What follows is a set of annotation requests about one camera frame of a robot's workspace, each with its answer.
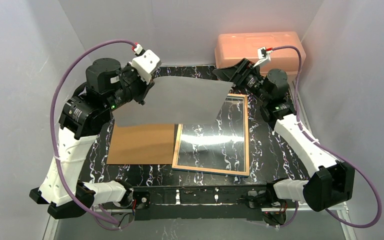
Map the hot air balloon photo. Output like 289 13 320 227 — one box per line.
112 76 233 127

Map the clear acrylic sheet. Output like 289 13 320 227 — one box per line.
176 96 248 175

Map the blue wooden picture frame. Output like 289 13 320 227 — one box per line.
171 93 250 178

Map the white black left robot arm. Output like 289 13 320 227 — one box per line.
29 58 161 220

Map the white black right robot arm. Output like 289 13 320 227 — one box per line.
213 58 355 212

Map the orange translucent plastic box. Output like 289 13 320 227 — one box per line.
214 31 306 76

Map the brown cardboard backing board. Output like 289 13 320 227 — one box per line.
106 124 175 165

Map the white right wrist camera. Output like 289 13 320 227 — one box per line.
254 47 273 68

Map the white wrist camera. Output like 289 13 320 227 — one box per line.
254 47 273 68
131 43 161 85

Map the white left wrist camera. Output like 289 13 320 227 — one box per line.
131 43 161 85

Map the aluminium rail base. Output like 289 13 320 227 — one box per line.
42 188 357 240

